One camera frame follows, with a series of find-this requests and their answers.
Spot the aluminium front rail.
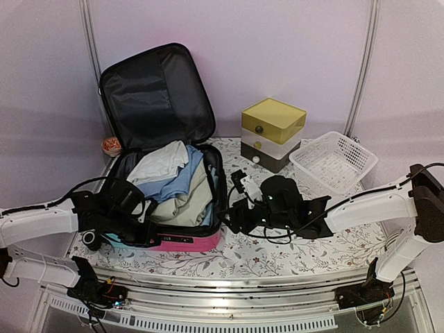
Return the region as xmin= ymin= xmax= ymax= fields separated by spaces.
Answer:
xmin=32 ymin=268 xmax=434 ymax=332

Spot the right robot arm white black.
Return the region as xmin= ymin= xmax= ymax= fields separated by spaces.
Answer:
xmin=217 ymin=164 xmax=443 ymax=309

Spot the white folded garment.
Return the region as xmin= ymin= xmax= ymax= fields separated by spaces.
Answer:
xmin=126 ymin=141 xmax=189 ymax=185

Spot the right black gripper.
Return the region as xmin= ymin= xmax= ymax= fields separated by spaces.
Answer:
xmin=217 ymin=197 xmax=294 ymax=234

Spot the light blue folded garment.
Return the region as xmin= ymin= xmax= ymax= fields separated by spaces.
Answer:
xmin=135 ymin=144 xmax=203 ymax=203

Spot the white plastic mesh basket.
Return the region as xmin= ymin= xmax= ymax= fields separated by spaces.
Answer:
xmin=289 ymin=131 xmax=378 ymax=196

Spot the metal wall post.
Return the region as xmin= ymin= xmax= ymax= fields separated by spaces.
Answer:
xmin=343 ymin=0 xmax=381 ymax=137
xmin=78 ymin=0 xmax=101 ymax=84

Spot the orange patterned ceramic bowl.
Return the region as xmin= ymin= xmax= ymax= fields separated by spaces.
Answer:
xmin=101 ymin=137 xmax=122 ymax=157

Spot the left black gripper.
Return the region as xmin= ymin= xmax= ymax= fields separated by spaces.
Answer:
xmin=106 ymin=209 xmax=160 ymax=246

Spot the right metal wall post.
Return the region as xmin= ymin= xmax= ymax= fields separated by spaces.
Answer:
xmin=343 ymin=0 xmax=381 ymax=137

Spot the pink and teal kids suitcase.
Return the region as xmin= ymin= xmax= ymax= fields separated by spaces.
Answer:
xmin=99 ymin=43 xmax=227 ymax=252

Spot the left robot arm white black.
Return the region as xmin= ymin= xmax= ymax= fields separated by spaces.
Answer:
xmin=1 ymin=178 xmax=160 ymax=308

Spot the beige folded garment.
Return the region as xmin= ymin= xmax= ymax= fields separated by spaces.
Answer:
xmin=151 ymin=160 xmax=213 ymax=227

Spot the yellow and white storage box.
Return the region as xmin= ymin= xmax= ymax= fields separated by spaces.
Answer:
xmin=241 ymin=98 xmax=307 ymax=173

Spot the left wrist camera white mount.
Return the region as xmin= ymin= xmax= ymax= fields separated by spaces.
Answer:
xmin=133 ymin=198 xmax=158 ymax=223

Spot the left metal wall post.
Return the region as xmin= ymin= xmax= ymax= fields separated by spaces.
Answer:
xmin=78 ymin=0 xmax=101 ymax=84

